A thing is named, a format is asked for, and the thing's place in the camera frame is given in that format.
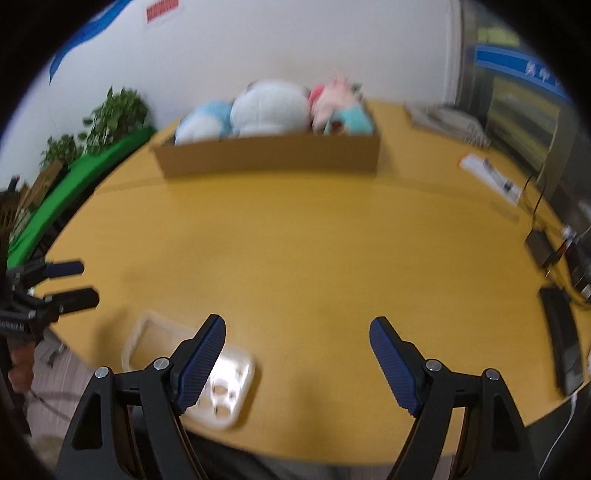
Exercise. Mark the light blue cat plush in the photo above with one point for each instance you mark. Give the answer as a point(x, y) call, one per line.
point(209, 121)

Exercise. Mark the red wall notice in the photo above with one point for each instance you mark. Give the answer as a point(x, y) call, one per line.
point(160, 8)

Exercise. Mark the black power adapter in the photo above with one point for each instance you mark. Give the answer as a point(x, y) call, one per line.
point(539, 246)

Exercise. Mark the white phone case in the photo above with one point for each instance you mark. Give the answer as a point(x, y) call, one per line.
point(210, 380)

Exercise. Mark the pink bear plush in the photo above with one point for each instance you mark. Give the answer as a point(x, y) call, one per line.
point(324, 99)

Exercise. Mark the white panda plush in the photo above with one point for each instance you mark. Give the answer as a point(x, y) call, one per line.
point(271, 107)

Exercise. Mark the teal pink plush toy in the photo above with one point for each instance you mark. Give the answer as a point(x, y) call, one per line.
point(353, 120)

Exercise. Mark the green cloth bench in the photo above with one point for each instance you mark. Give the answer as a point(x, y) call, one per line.
point(83, 173)

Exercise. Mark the black phone on table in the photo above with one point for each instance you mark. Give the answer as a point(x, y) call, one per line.
point(564, 340)

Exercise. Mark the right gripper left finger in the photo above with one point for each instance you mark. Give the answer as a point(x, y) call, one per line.
point(125, 427)

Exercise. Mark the person's left hand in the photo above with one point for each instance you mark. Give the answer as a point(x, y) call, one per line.
point(21, 374)

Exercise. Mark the grey folded cloth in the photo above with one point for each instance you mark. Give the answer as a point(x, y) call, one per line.
point(448, 121)

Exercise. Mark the brown box on bench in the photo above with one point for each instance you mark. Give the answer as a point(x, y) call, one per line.
point(33, 197)

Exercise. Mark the potted green plant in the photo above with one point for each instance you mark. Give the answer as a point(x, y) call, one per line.
point(64, 149)
point(121, 114)

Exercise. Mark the brown cardboard box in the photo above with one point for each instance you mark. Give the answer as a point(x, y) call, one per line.
point(277, 153)

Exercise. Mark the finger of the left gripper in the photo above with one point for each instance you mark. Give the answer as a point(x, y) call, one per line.
point(72, 301)
point(63, 269)

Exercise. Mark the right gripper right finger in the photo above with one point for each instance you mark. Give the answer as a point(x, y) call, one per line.
point(493, 444)

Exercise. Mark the white orange envelope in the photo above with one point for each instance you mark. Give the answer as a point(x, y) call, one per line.
point(489, 175)

